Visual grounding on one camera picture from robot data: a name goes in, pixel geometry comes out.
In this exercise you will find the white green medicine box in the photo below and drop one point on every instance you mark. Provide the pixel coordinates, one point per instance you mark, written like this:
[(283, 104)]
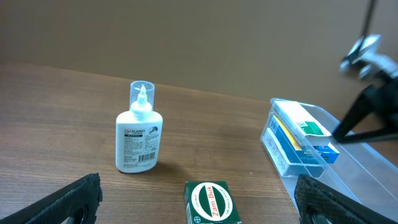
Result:
[(307, 129)]

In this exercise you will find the green Zam-Buk box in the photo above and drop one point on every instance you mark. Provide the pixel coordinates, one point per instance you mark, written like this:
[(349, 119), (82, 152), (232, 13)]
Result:
[(210, 202)]

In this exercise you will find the blue VapoDrops box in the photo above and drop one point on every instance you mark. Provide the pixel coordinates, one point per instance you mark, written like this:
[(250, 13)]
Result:
[(297, 153)]

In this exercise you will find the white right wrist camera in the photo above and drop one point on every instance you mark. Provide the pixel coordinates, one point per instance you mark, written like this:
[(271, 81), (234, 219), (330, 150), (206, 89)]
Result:
[(364, 58)]

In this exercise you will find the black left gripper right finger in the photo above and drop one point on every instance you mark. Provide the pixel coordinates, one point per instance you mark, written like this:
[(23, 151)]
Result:
[(319, 203)]

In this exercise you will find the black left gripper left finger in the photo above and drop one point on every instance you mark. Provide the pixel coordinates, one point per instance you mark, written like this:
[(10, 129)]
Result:
[(77, 203)]

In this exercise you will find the white calamine lotion bottle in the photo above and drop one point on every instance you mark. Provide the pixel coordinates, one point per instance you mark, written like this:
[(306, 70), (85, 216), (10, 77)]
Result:
[(138, 131)]

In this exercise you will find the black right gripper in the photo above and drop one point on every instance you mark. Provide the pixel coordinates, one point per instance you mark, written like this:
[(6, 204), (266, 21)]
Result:
[(379, 100)]

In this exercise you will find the clear plastic container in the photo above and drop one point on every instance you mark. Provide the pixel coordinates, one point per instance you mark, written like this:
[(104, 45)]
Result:
[(359, 172)]

